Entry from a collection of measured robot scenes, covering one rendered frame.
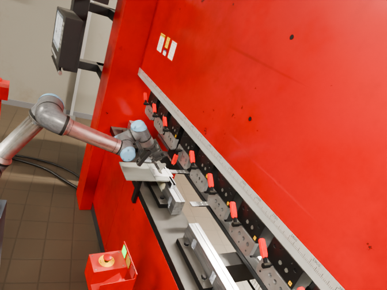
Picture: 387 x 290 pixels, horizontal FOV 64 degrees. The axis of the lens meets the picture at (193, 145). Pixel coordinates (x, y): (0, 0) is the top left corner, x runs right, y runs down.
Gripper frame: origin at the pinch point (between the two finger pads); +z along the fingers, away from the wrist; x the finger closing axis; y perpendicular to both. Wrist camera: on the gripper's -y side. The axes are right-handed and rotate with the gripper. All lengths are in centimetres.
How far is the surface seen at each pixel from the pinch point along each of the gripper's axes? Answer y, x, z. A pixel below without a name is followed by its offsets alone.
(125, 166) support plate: -15.4, 4.6, -10.5
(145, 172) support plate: -7.3, -0.6, -3.7
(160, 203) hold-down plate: -8.5, -17.9, 7.8
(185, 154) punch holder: 16.1, -19.0, -15.8
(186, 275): -13, -65, 8
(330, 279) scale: 26, -112, -27
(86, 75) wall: -21, 295, 32
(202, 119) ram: 30.6, -22.4, -32.4
